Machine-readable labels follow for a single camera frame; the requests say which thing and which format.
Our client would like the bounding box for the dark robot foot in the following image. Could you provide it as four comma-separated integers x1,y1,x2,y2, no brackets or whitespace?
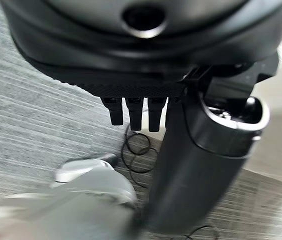
98,152,119,166

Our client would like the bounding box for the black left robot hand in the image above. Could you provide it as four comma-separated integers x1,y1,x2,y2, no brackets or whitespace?
0,0,282,235

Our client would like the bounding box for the thin black coiled cable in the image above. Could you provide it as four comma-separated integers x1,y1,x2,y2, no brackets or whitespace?
120,106,221,240

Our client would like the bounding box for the silver robot leg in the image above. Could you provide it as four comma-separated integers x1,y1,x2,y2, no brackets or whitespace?
0,152,140,240

